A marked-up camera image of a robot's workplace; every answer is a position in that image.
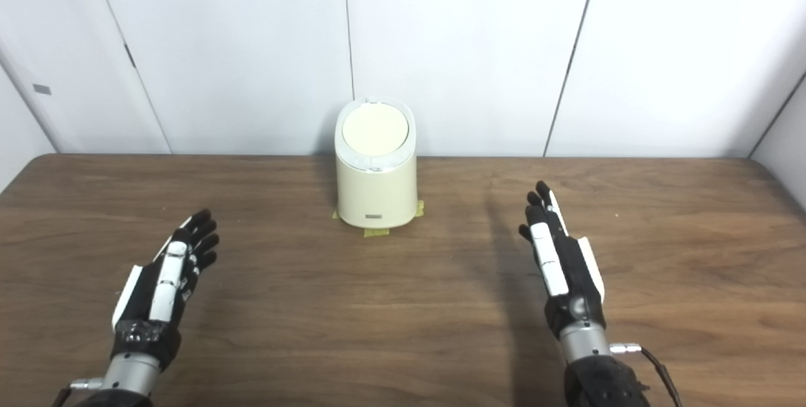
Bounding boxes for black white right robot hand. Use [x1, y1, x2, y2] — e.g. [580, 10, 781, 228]
[518, 181, 606, 340]

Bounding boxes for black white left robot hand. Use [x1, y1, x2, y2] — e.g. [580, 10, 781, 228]
[111, 209, 220, 370]

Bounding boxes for cream-colored lidded bin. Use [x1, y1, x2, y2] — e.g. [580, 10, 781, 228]
[334, 98, 418, 229]

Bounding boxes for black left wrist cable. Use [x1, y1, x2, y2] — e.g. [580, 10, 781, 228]
[52, 379, 103, 407]

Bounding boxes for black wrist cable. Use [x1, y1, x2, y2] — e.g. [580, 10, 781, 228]
[52, 379, 103, 407]
[610, 344, 684, 407]

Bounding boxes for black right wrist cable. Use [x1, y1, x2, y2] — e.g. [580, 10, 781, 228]
[610, 344, 684, 407]

